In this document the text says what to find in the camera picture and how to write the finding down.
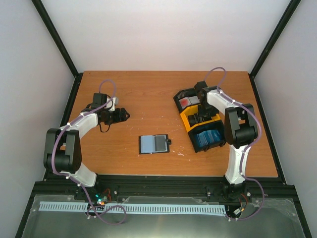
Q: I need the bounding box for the blue card stack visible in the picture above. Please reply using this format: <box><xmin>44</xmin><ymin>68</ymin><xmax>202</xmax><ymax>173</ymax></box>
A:
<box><xmin>196</xmin><ymin>129</ymin><xmax>222</xmax><ymax>147</ymax></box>

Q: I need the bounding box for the black aluminium frame rail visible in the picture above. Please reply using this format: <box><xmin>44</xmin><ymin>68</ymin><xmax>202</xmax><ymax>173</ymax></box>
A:
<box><xmin>31</xmin><ymin>0</ymin><xmax>79</xmax><ymax>77</ymax></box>

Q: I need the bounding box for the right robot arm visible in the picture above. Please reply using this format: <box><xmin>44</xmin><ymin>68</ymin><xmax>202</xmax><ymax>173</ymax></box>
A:
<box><xmin>194</xmin><ymin>81</ymin><xmax>262</xmax><ymax>185</ymax></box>

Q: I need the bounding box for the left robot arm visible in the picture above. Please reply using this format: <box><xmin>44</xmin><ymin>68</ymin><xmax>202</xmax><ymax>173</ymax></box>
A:
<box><xmin>44</xmin><ymin>93</ymin><xmax>130</xmax><ymax>200</ymax></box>

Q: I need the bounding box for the black leather card holder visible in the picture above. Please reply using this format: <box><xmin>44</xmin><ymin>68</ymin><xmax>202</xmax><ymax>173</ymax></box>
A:
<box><xmin>138</xmin><ymin>134</ymin><xmax>172</xmax><ymax>154</ymax></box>

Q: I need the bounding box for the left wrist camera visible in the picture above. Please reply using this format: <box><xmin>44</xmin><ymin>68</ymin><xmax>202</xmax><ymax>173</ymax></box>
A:
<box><xmin>106</xmin><ymin>97</ymin><xmax>118</xmax><ymax>112</ymax></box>

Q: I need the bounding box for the black bin with red cards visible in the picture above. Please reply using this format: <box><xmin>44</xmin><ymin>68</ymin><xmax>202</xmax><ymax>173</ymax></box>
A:
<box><xmin>173</xmin><ymin>88</ymin><xmax>200</xmax><ymax>113</ymax></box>

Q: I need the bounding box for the red white card stack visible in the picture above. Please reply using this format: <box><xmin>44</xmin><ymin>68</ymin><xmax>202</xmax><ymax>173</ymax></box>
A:
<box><xmin>179</xmin><ymin>96</ymin><xmax>200</xmax><ymax>109</ymax></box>

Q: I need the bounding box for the black card stack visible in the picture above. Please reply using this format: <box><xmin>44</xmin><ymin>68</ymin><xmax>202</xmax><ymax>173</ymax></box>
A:
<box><xmin>188</xmin><ymin>113</ymin><xmax>206</xmax><ymax>126</ymax></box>

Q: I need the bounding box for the light blue cable duct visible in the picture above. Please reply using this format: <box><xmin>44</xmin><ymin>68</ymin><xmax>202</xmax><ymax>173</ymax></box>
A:
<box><xmin>39</xmin><ymin>201</ymin><xmax>226</xmax><ymax>216</ymax></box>

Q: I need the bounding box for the yellow bin with black cards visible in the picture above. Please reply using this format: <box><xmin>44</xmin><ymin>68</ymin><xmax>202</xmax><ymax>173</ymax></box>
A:
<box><xmin>180</xmin><ymin>105</ymin><xmax>223</xmax><ymax>133</ymax></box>

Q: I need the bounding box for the black bin with blue cards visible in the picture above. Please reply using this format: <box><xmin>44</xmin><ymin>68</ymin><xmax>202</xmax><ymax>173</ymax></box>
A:
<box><xmin>188</xmin><ymin>120</ymin><xmax>226</xmax><ymax>153</ymax></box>

